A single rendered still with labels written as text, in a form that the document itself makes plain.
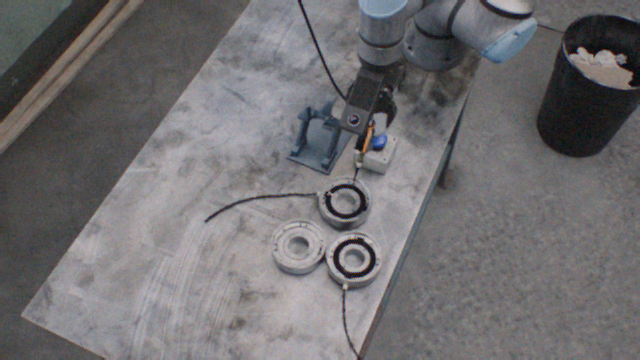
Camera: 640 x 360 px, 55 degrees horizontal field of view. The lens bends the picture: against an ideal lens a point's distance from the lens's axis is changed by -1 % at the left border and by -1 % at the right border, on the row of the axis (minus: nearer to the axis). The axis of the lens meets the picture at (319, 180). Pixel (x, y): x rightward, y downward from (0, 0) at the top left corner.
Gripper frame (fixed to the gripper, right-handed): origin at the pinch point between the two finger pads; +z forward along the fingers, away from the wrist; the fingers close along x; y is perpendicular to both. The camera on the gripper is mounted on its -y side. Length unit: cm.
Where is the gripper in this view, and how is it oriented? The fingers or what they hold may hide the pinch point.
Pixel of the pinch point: (368, 132)
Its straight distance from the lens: 119.2
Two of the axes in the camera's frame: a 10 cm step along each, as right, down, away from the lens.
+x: -8.9, -3.7, 2.5
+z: 0.2, 5.4, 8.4
